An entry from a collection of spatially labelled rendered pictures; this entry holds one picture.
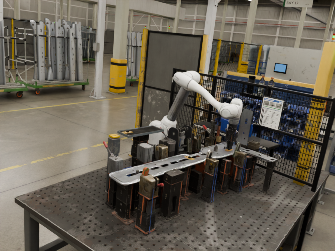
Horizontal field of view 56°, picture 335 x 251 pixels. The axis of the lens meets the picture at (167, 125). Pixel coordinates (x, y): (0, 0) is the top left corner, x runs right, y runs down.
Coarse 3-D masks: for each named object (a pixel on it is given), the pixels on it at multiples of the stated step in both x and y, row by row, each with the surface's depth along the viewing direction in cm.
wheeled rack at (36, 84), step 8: (16, 32) 878; (88, 40) 984; (88, 48) 991; (16, 56) 900; (24, 56) 919; (88, 56) 997; (16, 64) 906; (88, 64) 1005; (16, 72) 912; (16, 80) 916; (24, 80) 902; (32, 80) 928; (56, 80) 962; (64, 80) 982
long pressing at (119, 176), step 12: (216, 144) 290; (180, 156) 251; (192, 156) 255; (204, 156) 257; (216, 156) 260; (132, 168) 219; (168, 168) 226; (180, 168) 230; (120, 180) 199; (132, 180) 201
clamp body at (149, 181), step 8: (144, 176) 194; (152, 176) 196; (144, 184) 193; (152, 184) 190; (144, 192) 194; (152, 192) 192; (144, 200) 197; (152, 200) 193; (144, 208) 197; (144, 216) 198; (152, 216) 199; (136, 224) 204; (144, 224) 198; (152, 224) 201; (144, 232) 198
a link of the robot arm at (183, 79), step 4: (180, 72) 290; (184, 72) 292; (188, 72) 294; (176, 76) 288; (180, 76) 286; (184, 76) 285; (188, 76) 287; (192, 76) 292; (176, 80) 288; (180, 80) 285; (184, 80) 284; (188, 80) 283; (180, 84) 287; (184, 84) 284
